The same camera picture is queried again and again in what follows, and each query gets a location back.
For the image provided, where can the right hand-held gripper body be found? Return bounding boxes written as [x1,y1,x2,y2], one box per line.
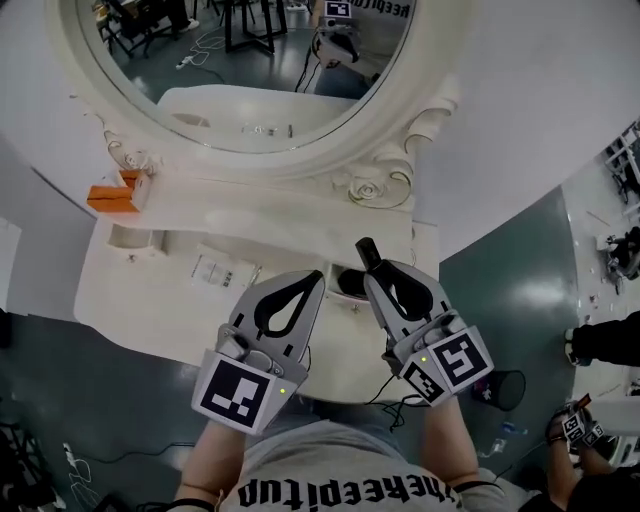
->
[381,308,496,407]

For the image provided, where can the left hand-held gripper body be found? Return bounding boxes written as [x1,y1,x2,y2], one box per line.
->
[191,322,311,437]

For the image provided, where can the white vanity drawer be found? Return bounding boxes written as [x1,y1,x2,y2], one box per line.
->
[106,222,167,262]
[323,260,374,315]

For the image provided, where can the black oval makeup case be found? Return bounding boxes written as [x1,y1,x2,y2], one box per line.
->
[337,268,370,297]

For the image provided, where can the person's right forearm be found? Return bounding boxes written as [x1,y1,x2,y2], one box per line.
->
[422,397,480,489]

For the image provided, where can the person's left forearm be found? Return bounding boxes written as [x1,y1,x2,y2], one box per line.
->
[178,417,252,507]

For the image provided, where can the white vanity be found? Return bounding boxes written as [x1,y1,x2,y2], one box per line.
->
[72,74,444,406]

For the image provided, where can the white paper leaflet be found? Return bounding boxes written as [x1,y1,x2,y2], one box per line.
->
[188,253,255,290]

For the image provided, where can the black mesh waste bin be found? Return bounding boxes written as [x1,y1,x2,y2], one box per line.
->
[471,369,527,413]

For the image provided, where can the blue jeans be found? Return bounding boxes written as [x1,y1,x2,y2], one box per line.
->
[294,397,426,454]

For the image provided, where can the grey printed t-shirt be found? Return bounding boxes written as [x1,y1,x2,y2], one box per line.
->
[218,418,509,512]

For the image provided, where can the orange tissue box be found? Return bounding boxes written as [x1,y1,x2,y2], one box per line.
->
[86,168,151,214]

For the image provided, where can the black equipment pile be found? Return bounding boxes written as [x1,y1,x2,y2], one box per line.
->
[603,232,640,282]

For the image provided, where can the oval white framed mirror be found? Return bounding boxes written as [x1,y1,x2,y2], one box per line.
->
[44,0,469,182]

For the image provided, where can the white metal rack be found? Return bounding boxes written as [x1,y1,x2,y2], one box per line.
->
[602,117,640,204]

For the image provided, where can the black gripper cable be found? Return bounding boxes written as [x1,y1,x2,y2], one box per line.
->
[363,372,437,432]

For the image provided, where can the black wrist strap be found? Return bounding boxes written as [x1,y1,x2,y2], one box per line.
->
[167,496,224,512]
[448,478,504,496]

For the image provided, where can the white floor cable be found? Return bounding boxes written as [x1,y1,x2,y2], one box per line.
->
[60,442,104,506]

